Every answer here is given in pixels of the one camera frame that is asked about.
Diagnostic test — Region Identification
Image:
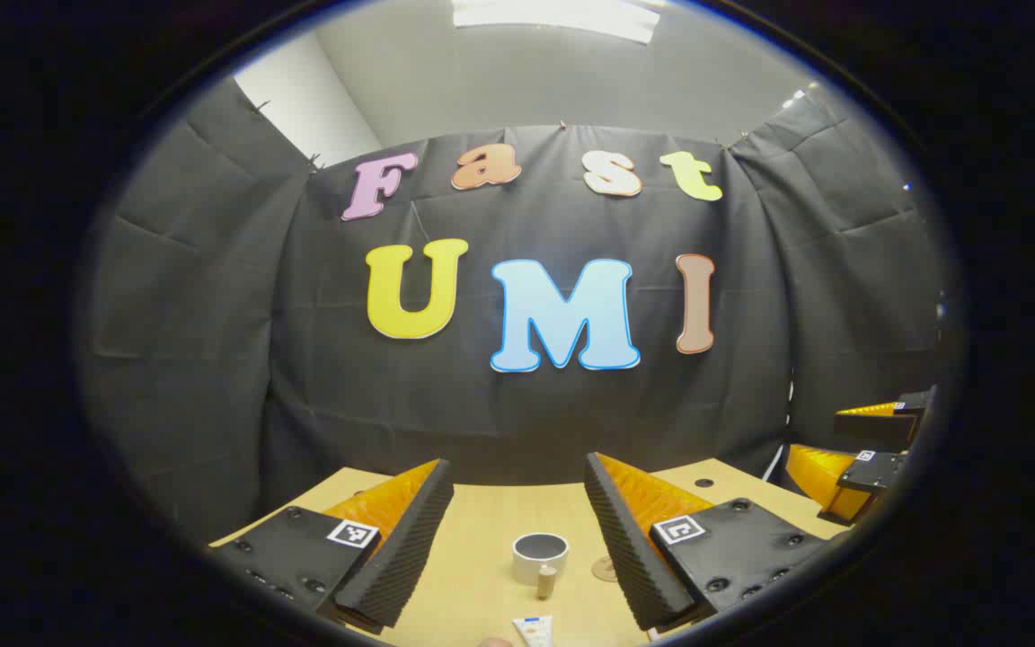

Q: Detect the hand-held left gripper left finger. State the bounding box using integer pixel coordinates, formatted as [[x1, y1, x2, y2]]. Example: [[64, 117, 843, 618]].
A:
[[209, 458, 456, 635]]

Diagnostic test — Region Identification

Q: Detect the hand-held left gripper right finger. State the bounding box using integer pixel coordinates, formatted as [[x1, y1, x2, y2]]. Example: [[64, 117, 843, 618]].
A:
[[582, 451, 851, 633]]

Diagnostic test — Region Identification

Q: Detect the white cup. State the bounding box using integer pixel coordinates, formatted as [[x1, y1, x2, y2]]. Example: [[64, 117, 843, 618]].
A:
[[512, 532, 571, 600]]

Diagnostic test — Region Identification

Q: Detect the light wooden desktop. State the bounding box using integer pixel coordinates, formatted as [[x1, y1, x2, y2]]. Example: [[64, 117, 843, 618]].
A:
[[209, 456, 851, 647]]

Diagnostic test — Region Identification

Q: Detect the black backdrop cloth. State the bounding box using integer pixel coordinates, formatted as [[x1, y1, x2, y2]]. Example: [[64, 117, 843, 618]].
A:
[[77, 76, 954, 545]]

